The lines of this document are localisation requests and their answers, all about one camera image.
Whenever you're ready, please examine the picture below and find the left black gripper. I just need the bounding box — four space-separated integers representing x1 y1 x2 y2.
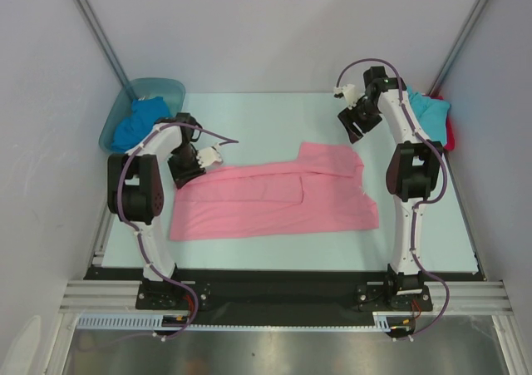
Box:
168 144 206 189

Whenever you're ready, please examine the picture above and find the left slotted cable duct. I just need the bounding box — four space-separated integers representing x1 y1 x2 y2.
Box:
77 313 189 331

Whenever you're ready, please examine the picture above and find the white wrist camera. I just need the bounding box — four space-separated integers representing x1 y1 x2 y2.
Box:
196 144 224 169
333 84 363 107

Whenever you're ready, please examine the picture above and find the teal folded t shirt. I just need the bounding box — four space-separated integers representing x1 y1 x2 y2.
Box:
406 86 451 146

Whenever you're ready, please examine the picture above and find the teal plastic bin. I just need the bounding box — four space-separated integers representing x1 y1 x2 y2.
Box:
99 77 186 154

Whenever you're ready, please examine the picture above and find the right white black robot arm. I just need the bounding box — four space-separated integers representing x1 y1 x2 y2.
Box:
333 60 447 309

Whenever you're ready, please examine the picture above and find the blue crumpled t shirt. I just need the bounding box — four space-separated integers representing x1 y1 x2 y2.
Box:
111 96 170 153

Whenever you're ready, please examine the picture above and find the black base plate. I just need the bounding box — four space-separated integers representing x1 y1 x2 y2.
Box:
82 266 487 327

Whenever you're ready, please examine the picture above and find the red folded t shirt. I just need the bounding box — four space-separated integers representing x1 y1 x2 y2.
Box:
433 96 456 152

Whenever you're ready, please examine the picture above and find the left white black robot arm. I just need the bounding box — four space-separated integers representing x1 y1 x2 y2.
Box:
107 113 206 308

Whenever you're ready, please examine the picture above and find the right slotted cable duct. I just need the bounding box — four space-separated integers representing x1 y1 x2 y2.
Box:
372 312 418 333

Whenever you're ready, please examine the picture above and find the slotted cable duct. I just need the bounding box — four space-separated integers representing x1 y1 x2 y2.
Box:
77 313 189 331
372 312 418 333

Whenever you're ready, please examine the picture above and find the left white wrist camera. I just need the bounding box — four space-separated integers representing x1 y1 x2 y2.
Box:
196 144 224 169

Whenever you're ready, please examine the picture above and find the aluminium corner post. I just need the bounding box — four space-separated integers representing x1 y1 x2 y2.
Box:
73 0 129 87
428 0 491 96

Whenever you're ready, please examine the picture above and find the front aluminium rail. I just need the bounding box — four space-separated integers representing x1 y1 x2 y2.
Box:
59 280 513 315

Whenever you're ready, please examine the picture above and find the right aluminium corner post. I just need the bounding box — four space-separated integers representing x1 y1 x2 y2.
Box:
428 0 491 96

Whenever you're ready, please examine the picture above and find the left aluminium corner post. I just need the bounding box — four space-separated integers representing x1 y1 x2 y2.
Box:
73 0 129 87

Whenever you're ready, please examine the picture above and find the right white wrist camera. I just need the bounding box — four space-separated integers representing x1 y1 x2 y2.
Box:
333 84 363 107

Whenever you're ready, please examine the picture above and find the pink t shirt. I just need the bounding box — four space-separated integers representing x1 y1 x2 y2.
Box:
170 142 379 242

